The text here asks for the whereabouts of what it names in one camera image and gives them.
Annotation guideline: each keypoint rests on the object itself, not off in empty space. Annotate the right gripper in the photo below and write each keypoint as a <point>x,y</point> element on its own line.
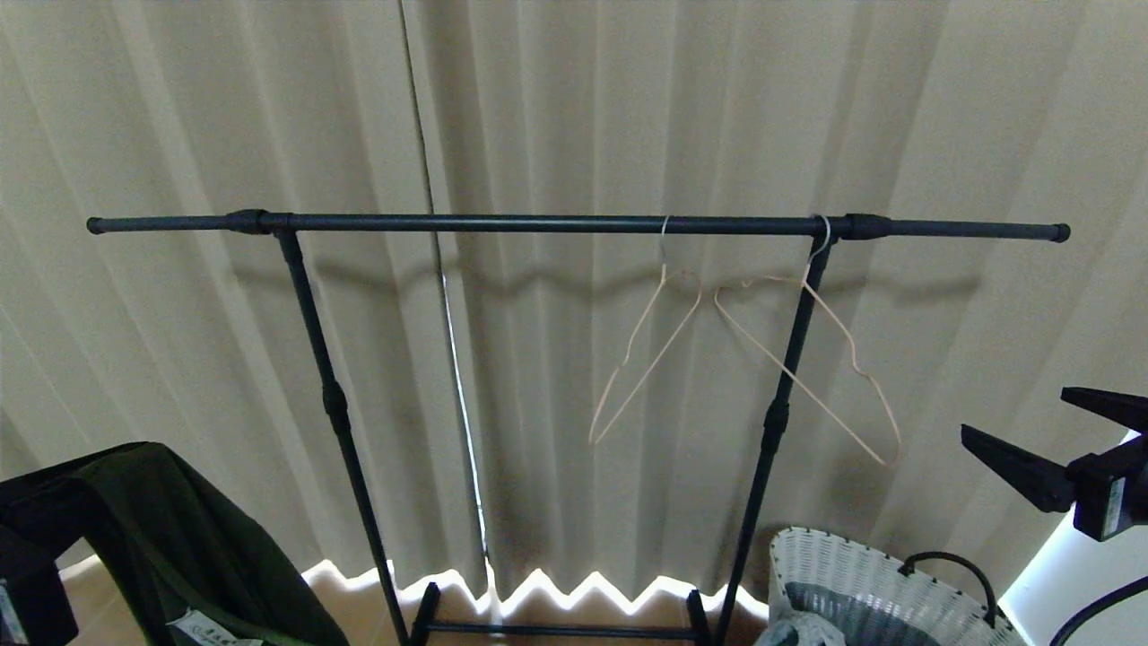
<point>1090,493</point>

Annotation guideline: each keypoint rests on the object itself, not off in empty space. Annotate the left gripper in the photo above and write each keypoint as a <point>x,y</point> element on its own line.
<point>31,601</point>

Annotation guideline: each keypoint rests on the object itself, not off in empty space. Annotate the green long-sleeved shirt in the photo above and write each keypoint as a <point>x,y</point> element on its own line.
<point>161,538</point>

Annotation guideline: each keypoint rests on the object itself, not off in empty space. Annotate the white laundry basket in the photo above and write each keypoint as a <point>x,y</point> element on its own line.
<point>852,565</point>

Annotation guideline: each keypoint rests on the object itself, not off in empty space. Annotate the black clothes rack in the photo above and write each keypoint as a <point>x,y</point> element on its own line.
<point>538,222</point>

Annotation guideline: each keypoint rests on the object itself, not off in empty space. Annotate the pale grey shorts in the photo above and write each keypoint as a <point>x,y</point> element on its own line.
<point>807,630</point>

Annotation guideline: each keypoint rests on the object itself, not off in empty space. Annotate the beige curtain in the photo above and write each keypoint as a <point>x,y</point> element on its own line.
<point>583,108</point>

